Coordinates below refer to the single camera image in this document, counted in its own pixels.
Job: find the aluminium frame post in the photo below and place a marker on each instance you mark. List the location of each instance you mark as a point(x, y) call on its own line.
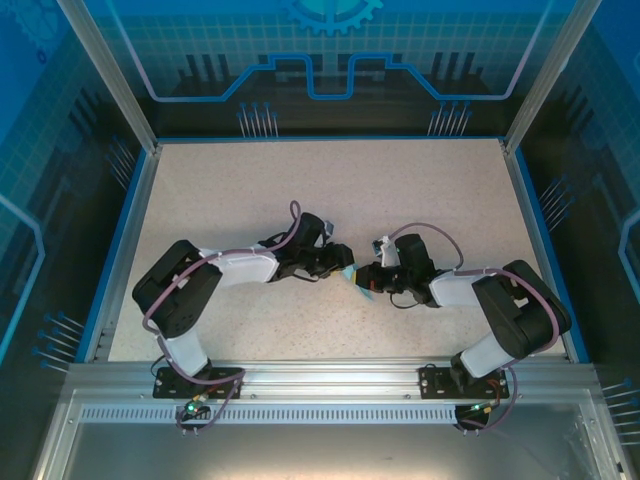
point(117, 70)
point(541, 70)

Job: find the blue side rail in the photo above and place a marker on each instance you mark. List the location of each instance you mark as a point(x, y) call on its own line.
point(546, 250)

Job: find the aluminium side rail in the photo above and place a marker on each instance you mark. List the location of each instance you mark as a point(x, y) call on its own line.
point(129, 250)

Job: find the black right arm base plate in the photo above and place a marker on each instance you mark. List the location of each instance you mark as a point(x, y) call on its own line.
point(431, 385)

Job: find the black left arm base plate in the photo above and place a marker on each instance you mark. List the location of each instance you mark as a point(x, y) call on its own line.
point(165, 392)

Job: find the blue edge strip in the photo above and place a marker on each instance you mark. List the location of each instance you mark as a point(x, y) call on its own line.
point(330, 138)

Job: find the long aluminium mounting rail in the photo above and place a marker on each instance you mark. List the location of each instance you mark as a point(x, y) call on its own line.
point(330, 375)

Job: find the sheet metal tray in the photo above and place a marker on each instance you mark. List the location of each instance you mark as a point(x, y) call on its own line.
point(320, 450)

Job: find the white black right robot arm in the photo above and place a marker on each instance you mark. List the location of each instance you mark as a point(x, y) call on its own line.
point(455, 290)

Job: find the light blue cloth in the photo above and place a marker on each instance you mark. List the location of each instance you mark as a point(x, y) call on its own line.
point(369, 296)

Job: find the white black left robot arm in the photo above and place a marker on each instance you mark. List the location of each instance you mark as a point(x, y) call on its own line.
point(245, 270)

